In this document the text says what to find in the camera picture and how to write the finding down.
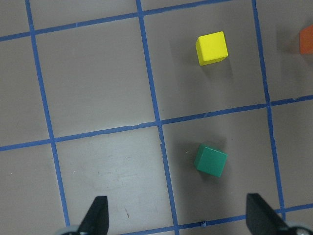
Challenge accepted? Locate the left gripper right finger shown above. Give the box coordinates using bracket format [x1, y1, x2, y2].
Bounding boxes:
[246, 193, 293, 235]

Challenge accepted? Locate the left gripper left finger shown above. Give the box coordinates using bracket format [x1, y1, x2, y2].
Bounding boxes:
[76, 196, 109, 235]

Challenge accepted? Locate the green wooden block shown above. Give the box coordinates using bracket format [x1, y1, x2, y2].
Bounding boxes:
[194, 143, 228, 177]

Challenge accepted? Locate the yellow wooden block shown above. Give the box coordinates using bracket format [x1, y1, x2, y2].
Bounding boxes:
[195, 31, 228, 66]

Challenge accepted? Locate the orange wooden block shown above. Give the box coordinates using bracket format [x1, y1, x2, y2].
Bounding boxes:
[299, 25, 313, 54]

